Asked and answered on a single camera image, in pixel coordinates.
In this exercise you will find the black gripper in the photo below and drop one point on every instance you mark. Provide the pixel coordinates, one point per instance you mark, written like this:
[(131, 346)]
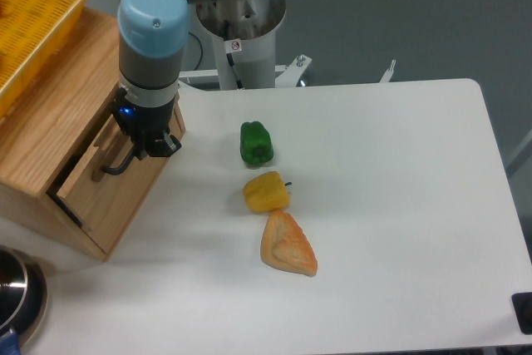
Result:
[(148, 128)]

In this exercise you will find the wooden top drawer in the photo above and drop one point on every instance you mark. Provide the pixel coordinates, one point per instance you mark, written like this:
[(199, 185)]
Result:
[(104, 205)]

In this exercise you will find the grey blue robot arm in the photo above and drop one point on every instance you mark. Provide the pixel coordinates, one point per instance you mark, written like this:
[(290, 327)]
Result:
[(153, 34)]

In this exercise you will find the wooden drawer cabinet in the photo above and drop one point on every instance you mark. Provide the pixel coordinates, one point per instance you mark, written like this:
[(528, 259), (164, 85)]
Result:
[(51, 127)]

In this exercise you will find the green toy bell pepper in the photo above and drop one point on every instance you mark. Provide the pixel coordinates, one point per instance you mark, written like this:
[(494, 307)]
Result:
[(256, 146)]

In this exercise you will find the yellow toy bell pepper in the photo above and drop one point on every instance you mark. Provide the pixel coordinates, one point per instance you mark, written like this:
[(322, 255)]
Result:
[(266, 192)]

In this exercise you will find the yellow plastic basket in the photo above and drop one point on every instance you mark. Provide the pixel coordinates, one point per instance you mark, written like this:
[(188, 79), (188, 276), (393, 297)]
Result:
[(31, 31)]

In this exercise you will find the toy pastry turnover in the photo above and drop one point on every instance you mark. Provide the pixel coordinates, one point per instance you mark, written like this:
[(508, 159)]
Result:
[(284, 246)]

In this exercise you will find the steel pot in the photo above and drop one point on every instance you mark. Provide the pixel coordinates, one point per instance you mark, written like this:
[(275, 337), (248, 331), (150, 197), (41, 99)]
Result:
[(24, 294)]

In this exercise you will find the blue object at corner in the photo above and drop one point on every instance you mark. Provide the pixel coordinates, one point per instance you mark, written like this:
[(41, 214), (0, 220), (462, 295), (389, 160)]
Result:
[(9, 343)]

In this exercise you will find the black table edge clamp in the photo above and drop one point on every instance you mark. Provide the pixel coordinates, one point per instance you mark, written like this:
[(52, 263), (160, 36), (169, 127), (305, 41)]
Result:
[(522, 307)]

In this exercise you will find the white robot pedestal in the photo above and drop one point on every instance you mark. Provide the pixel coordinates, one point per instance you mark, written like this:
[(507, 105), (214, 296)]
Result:
[(243, 36)]

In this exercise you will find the white bracket behind table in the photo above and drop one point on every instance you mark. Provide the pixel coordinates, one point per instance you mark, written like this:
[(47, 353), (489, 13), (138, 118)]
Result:
[(389, 72)]

